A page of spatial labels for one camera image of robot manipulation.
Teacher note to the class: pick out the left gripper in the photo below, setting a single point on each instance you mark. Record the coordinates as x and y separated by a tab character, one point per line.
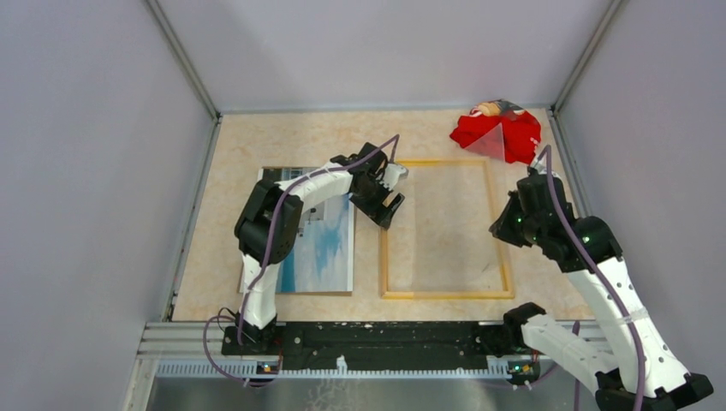
384	214

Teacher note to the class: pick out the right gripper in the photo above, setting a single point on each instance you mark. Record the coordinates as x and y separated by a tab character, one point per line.
502	226

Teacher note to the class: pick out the building photo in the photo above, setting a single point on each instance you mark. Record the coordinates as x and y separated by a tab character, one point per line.
316	220

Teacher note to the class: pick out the yellow wooden picture frame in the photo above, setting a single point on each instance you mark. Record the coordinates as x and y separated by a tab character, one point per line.
439	246

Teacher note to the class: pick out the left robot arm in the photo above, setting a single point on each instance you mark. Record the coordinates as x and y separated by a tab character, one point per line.
257	315

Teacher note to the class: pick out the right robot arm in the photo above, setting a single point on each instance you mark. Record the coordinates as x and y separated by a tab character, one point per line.
639	372

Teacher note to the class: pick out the red cloth doll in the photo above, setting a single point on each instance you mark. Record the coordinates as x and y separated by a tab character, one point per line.
499	129

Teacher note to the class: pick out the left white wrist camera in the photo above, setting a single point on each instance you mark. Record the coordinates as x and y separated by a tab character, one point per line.
393	174

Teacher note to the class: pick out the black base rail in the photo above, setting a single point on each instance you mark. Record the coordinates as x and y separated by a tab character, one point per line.
384	346

